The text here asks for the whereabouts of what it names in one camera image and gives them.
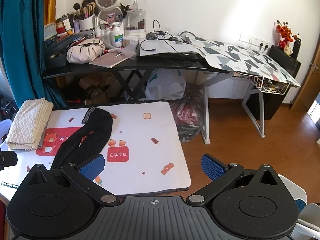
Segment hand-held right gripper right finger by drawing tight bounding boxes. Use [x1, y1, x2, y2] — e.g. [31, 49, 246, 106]
[185, 154, 282, 205]

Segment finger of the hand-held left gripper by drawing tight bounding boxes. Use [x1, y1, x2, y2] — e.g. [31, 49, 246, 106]
[0, 152, 18, 172]

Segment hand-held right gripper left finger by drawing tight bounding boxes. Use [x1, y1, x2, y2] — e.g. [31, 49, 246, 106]
[25, 154, 122, 205]

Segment black striped pants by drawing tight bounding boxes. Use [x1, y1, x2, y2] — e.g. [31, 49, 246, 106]
[51, 107, 113, 170]

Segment cream towel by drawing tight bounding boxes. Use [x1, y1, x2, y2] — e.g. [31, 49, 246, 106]
[5, 98, 53, 151]

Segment dark red plastic bag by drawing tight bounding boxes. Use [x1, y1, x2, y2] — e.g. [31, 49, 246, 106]
[172, 82, 209, 143]

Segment white cartoon table mat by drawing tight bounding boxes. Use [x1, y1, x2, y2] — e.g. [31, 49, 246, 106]
[0, 101, 192, 196]

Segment black computer tower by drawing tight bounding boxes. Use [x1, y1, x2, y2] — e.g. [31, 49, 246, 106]
[246, 90, 285, 120]

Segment white plastic bag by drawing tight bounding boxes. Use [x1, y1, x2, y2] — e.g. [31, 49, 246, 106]
[145, 70, 187, 100]

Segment white chair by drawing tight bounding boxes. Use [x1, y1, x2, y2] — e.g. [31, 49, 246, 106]
[277, 174, 320, 240]

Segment pink notebook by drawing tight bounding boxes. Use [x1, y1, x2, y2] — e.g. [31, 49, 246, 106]
[89, 52, 130, 69]

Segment black makeup case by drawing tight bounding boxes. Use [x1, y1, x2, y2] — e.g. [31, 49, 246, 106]
[44, 34, 80, 70]

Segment beige pouch bag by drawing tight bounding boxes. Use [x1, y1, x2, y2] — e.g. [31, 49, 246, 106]
[66, 39, 107, 64]

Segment black desk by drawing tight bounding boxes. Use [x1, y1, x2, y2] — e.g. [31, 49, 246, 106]
[42, 36, 232, 104]

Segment geometric patterned desk mat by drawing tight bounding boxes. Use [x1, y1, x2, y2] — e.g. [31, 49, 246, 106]
[185, 35, 302, 88]

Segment teal curtain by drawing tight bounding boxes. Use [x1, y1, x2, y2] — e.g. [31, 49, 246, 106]
[0, 0, 67, 110]

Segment wooden door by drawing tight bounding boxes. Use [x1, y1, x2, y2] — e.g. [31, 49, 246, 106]
[290, 61, 320, 113]

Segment white pump lotion bottle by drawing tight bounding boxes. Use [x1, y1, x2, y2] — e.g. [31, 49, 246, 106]
[110, 22, 124, 48]

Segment white paper sheet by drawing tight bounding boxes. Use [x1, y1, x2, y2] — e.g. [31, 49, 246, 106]
[139, 39, 198, 55]

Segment white makeup brush holder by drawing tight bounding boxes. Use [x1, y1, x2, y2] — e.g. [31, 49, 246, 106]
[73, 2, 97, 32]

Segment cluster of cosmetic bottles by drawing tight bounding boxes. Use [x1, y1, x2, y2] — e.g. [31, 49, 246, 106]
[55, 12, 80, 35]

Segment black bottle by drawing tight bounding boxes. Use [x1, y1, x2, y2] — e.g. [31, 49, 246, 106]
[291, 37, 302, 60]

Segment clear cosmetic organizer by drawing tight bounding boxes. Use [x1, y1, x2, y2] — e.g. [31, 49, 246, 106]
[124, 9, 147, 39]

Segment orange flowers in red vase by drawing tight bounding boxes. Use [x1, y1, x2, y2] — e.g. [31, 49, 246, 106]
[276, 20, 300, 49]

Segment yellow curtain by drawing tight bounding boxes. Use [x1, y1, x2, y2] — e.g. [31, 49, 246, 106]
[44, 0, 58, 25]

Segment white frame desk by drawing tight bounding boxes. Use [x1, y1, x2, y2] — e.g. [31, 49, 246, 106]
[200, 70, 292, 145]

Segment white wire basket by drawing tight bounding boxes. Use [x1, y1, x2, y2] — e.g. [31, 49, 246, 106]
[246, 74, 290, 95]

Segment white wall socket row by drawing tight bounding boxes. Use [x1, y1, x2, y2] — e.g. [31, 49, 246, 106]
[239, 32, 271, 48]

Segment black charger cable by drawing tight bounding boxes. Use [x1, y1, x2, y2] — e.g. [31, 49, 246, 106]
[140, 19, 194, 55]

